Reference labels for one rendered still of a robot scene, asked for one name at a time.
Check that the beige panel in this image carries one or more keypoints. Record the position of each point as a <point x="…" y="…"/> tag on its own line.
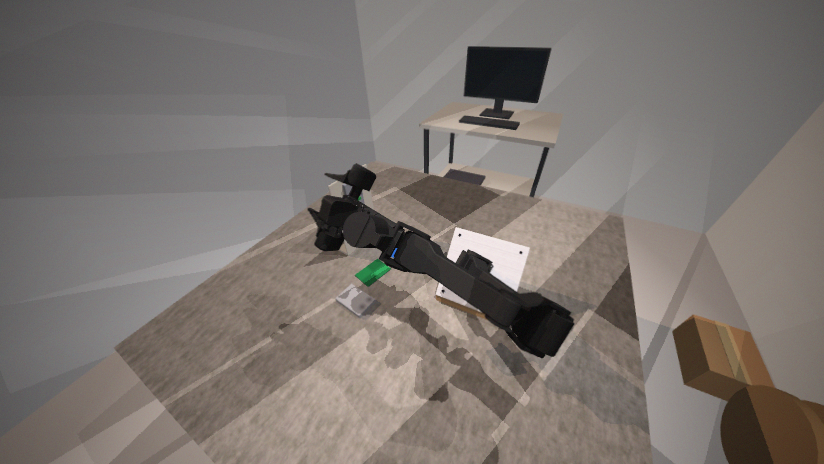
<point x="338" y="189"/>

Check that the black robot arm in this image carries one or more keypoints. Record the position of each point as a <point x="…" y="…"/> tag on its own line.
<point x="540" y="324"/>

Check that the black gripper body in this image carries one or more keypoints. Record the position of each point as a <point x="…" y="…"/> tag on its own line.
<point x="360" y="178"/>

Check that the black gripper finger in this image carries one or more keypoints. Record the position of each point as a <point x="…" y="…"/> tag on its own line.
<point x="342" y="178"/>
<point x="317" y="221"/>

